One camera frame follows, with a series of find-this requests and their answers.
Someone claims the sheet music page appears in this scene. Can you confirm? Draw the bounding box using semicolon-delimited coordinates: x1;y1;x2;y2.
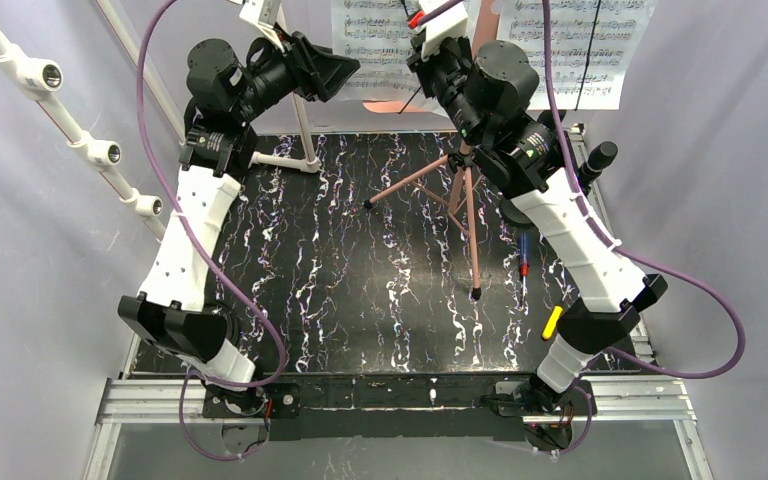
330;0;444;116
497;0;658;111

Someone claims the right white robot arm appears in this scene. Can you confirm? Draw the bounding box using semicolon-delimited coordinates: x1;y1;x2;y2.
407;34;667;410

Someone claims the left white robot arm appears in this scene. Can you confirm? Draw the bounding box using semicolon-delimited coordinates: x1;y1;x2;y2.
118;32;360;391

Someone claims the pink music stand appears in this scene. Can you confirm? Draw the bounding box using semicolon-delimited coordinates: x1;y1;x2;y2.
362;0;511;303

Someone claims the left black microphone on stand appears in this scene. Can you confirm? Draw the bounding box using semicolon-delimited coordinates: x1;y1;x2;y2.
499;110;564;228

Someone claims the black microphone on stand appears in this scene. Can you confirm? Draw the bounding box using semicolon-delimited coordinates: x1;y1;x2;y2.
577;141;619;196
499;110;564;228

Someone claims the right black microphone on stand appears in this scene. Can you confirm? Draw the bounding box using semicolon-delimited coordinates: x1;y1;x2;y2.
577;141;619;196

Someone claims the blue red screwdriver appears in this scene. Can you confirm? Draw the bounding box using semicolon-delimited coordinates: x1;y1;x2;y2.
517;231;530;307

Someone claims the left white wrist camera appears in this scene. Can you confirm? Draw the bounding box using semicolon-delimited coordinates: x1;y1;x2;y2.
237;0;285;53

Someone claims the black coiled cable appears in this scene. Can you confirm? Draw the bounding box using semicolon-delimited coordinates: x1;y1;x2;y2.
214;301;242;359

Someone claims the white PVC pipe frame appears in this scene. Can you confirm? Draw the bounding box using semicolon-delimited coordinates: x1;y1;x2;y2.
0;0;323;243

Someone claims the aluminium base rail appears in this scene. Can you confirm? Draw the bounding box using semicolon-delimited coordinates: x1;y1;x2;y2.
85;372;712;479

